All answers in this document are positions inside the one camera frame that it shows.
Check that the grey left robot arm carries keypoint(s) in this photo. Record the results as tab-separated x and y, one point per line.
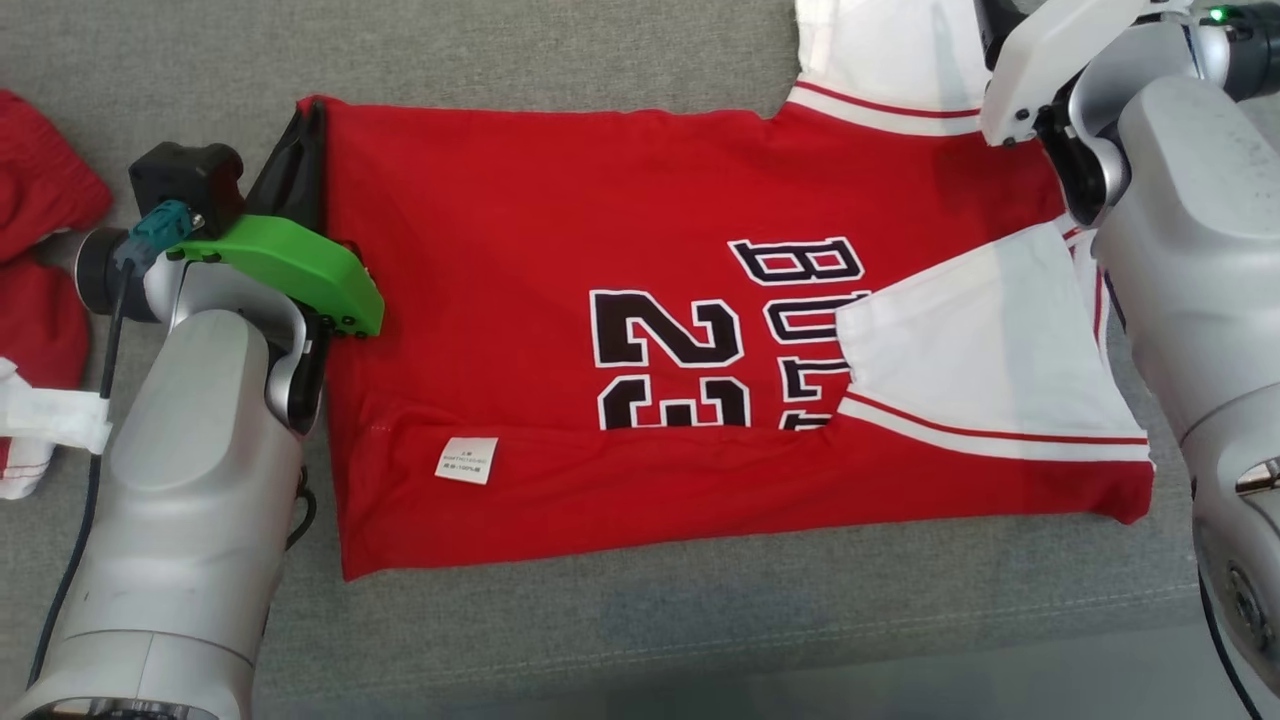
190	500

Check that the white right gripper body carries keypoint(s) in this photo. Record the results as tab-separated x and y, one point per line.
1050	60

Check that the grey fabric sofa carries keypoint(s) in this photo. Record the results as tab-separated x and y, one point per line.
700	630

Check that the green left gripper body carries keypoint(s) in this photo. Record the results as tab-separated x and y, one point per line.
290	265

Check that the red and white shorts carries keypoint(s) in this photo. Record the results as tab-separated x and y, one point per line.
40	180

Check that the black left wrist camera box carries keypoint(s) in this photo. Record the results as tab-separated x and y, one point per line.
185	180

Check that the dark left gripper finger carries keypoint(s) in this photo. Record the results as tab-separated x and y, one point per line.
280	175
313	180

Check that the red and white basketball jersey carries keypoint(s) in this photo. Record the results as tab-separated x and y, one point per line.
560	200

